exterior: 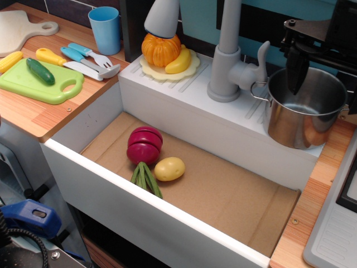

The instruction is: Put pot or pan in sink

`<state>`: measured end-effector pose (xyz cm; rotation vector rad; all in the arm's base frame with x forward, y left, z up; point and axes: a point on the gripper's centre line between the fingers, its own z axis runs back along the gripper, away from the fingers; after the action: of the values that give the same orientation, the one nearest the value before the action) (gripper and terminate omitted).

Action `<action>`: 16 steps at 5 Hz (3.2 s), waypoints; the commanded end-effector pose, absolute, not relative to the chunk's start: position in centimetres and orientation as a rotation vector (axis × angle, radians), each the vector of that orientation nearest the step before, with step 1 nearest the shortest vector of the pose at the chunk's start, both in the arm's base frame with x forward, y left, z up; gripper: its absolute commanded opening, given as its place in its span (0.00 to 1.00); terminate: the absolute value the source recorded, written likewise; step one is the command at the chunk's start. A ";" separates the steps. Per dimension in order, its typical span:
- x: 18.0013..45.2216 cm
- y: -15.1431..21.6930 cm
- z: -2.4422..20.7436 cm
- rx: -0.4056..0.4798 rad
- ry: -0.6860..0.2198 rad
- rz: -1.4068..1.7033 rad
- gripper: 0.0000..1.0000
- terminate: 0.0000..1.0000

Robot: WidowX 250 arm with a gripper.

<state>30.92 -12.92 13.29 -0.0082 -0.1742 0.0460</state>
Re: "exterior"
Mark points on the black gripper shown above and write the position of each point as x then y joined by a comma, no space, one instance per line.
329,42

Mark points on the stainless steel pot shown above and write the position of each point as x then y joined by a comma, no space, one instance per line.
303,120

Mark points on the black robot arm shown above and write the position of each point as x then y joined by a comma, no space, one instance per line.
344,9

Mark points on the grey toy faucet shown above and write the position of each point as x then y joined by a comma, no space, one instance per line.
229,75

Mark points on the yellow toy banana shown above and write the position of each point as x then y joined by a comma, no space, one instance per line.
181,63

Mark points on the cream scalloped toy plate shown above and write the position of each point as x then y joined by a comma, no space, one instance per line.
159,73

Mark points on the orange toy pumpkin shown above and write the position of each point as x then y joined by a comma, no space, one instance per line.
160,52

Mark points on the brown cardboard sheet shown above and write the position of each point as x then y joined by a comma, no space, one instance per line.
243,205

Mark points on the yellow toy potato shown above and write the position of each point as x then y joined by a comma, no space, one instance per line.
169,169

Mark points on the purple toy beet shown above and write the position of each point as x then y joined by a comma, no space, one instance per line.
143,149

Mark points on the grey toy stove top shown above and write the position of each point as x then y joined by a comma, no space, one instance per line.
332,242

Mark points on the wooden countertop right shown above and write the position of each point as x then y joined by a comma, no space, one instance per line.
289,250

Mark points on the wooden countertop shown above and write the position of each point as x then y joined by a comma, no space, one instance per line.
289,250
38,119

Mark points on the blue plastic cup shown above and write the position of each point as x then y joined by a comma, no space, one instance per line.
105,25

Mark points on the green toy cucumber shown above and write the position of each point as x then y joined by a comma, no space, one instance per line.
40,71

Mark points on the wooden countertop left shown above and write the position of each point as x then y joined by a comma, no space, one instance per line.
38,119

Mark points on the green plastic cutting board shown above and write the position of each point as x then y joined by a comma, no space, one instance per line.
20,80

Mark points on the wooden cutting board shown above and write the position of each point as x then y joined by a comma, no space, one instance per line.
16,29

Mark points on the yellow toy corn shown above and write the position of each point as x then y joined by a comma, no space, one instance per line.
10,60

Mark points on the blue clamp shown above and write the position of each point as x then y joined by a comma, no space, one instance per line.
32,216

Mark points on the blue handled toy spatula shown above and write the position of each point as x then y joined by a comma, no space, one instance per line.
104,73

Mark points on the blue handled toy fork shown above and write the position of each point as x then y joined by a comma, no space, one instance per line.
101,60

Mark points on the yellow handled toy knife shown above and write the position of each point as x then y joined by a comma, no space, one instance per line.
48,56

